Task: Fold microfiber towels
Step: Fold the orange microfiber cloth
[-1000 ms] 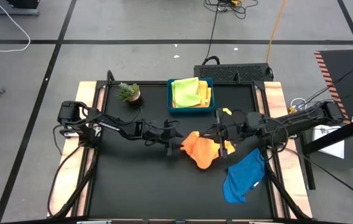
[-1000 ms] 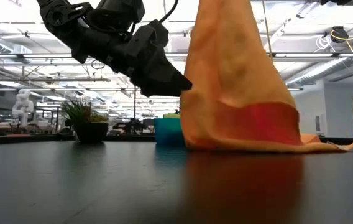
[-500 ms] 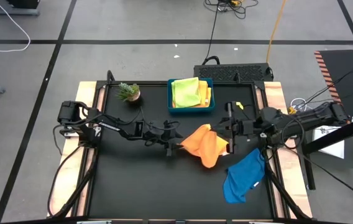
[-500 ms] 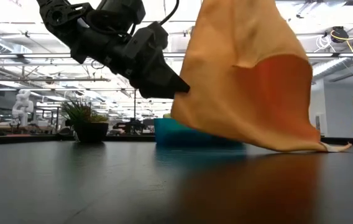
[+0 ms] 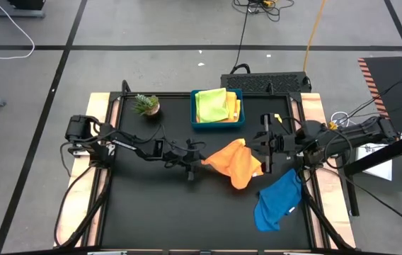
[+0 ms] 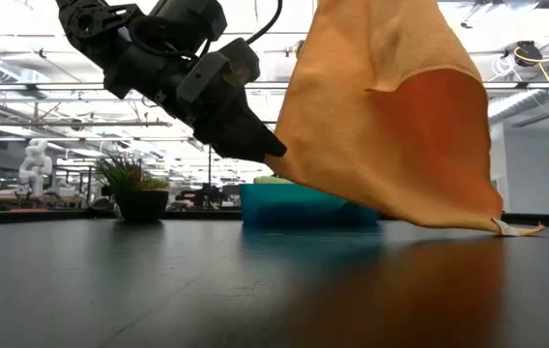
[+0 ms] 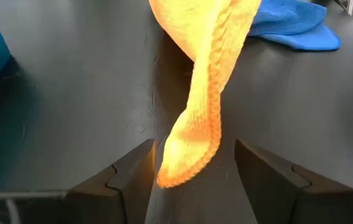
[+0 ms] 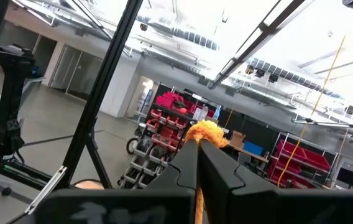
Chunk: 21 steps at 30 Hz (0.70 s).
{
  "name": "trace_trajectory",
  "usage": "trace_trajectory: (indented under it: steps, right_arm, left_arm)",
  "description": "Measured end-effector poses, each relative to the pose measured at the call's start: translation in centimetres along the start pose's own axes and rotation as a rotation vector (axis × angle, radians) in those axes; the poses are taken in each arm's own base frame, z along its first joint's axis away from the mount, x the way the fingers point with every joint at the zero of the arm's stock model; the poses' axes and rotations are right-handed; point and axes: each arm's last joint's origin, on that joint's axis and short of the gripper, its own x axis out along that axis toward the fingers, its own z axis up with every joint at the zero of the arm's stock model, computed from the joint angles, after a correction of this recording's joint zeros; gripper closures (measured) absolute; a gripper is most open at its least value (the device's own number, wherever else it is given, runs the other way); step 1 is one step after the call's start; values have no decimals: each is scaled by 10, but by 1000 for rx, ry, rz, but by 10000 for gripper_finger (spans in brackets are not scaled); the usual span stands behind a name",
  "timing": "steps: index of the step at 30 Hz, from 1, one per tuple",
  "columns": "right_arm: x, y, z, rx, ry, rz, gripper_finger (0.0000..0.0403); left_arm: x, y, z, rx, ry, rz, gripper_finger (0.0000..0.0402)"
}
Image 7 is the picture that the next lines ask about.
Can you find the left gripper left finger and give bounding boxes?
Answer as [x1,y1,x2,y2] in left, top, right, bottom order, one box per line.
[67,139,157,224]

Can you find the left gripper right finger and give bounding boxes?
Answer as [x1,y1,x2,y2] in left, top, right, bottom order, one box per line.
[234,139,353,224]

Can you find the orange microfiber towel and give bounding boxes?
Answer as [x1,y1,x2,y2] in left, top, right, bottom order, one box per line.
[148,0,262,189]

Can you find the blue microfiber towel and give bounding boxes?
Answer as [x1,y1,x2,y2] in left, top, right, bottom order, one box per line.
[247,0,342,52]

